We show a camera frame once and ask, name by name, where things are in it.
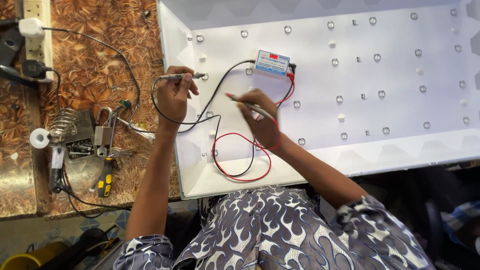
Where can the person's right hand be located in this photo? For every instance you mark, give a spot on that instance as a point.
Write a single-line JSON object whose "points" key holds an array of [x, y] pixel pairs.
{"points": [[262, 123]]}

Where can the person's left hand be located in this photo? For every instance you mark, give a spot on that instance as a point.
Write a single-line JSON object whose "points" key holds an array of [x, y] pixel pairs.
{"points": [[174, 101]]}

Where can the person's right fingers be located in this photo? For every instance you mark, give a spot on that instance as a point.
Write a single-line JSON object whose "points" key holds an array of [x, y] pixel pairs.
{"points": [[252, 98]]}

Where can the grey test probe red tip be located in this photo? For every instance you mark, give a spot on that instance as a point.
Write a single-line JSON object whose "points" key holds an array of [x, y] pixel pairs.
{"points": [[258, 110]]}

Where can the grey test probe black tip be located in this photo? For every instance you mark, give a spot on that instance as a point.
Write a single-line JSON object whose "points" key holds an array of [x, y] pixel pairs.
{"points": [[170, 77]]}

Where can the white backlight tester box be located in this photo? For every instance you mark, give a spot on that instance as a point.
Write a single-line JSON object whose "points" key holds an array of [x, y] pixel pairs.
{"points": [[272, 64]]}

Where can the red probe lead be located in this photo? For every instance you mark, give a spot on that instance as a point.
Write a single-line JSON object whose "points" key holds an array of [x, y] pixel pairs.
{"points": [[243, 138]]}

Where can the black probe lead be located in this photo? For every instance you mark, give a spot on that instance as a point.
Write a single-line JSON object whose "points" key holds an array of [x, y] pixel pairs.
{"points": [[252, 161]]}

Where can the metal tweezers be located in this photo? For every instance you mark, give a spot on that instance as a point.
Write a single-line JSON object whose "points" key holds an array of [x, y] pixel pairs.
{"points": [[137, 129]]}

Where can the small green component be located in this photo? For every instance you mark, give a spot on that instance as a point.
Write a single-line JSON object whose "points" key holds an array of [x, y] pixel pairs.
{"points": [[125, 104]]}

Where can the rows of round LED lenses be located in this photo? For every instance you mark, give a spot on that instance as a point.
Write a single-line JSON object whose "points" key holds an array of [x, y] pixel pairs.
{"points": [[381, 93]]}

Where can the small black component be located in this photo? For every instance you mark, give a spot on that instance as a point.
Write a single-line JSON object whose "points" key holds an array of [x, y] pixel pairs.
{"points": [[145, 14]]}

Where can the person's patterned blue white garment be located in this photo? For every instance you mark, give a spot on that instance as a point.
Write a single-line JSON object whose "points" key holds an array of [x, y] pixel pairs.
{"points": [[277, 232]]}

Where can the bunch of keys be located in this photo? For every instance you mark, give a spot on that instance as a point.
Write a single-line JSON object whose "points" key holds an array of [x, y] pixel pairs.
{"points": [[122, 152]]}

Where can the white backlight panel tray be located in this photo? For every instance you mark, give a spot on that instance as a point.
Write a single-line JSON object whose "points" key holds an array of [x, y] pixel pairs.
{"points": [[393, 150]]}

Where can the silver padlock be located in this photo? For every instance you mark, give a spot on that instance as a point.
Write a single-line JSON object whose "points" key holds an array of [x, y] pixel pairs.
{"points": [[102, 135]]}

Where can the yellow black screwdriver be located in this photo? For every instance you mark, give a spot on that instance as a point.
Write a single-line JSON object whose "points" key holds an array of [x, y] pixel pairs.
{"points": [[105, 180]]}

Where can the pile of screws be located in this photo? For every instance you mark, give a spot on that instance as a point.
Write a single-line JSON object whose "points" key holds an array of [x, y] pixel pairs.
{"points": [[80, 149]]}

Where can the metal soldering iron stand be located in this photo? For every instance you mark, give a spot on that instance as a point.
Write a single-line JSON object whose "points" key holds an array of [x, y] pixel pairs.
{"points": [[71, 125]]}

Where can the white roll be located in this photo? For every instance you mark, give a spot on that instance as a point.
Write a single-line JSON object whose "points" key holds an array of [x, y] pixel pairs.
{"points": [[39, 138]]}

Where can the black plug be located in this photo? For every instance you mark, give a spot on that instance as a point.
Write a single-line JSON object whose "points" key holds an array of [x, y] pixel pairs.
{"points": [[34, 69]]}

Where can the white power strip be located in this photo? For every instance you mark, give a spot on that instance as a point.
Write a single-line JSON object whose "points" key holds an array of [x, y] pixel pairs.
{"points": [[37, 47]]}

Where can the black object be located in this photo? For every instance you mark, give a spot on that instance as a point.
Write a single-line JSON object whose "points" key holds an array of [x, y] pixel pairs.
{"points": [[82, 249]]}

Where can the white plug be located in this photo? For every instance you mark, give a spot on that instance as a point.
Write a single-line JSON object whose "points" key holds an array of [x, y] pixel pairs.
{"points": [[30, 27]]}

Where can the blue checked cloth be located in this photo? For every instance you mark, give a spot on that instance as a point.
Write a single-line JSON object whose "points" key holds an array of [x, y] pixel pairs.
{"points": [[463, 221]]}

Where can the black device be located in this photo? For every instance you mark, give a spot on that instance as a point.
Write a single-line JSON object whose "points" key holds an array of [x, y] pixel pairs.
{"points": [[10, 47]]}

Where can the yellow container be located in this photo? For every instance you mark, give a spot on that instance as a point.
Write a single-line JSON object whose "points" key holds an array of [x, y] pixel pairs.
{"points": [[28, 258]]}

